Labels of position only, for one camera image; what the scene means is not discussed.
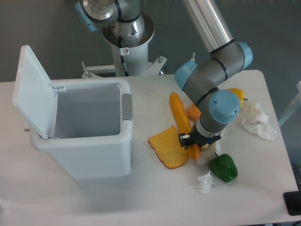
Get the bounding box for orange knotted bread roll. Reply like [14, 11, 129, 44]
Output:
[186, 104, 201, 122]

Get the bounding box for white trash bin lid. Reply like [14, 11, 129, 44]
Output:
[13, 45, 66, 139]

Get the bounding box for yellow bell pepper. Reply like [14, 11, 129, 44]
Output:
[227, 88, 248, 108]

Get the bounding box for small crumpled white tissue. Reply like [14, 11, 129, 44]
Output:
[197, 170, 214, 194]

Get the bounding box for white frame at right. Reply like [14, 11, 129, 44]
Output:
[278, 81, 301, 127]

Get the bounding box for pale small toast piece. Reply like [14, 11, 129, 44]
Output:
[200, 144, 209, 151]

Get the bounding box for crumpled tissue under bread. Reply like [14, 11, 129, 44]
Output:
[196, 141, 221, 166]

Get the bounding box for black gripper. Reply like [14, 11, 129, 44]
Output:
[178, 131, 221, 150]

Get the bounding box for black cable on pedestal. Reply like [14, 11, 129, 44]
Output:
[119, 36, 129, 77]

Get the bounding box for orange toast bread slice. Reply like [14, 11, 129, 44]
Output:
[148, 126, 189, 170]

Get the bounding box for white trash bin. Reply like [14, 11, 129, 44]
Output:
[30, 78, 133, 179]

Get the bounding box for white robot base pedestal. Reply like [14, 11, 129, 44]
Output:
[81, 44, 167, 78]

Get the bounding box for long orange baguette bread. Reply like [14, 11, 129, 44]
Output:
[169, 92, 200, 160]

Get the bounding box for large crumpled white tissue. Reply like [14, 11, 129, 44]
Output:
[240, 101, 277, 142]

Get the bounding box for green bell pepper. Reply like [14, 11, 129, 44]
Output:
[209, 153, 238, 183]

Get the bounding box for black device at edge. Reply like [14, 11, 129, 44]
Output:
[283, 191, 301, 216]

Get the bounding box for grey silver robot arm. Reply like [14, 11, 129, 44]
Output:
[75, 0, 253, 148]

